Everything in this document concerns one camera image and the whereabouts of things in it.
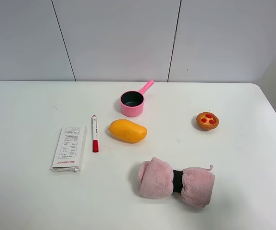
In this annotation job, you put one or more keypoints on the toy fruit tart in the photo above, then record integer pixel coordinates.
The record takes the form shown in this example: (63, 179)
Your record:
(207, 121)

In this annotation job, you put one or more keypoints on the pink toy saucepan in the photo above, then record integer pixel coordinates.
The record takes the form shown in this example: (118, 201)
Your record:
(132, 102)

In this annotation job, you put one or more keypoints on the yellow mango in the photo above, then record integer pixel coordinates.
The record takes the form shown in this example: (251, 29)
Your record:
(128, 131)

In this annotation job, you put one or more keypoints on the red white marker pen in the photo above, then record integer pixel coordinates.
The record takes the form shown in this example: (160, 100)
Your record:
(95, 143)

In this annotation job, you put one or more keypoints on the rolled pink towel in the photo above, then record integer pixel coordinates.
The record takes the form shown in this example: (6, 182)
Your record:
(158, 180)

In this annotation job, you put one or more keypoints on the white paper box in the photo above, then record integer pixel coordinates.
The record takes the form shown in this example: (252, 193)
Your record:
(70, 149)

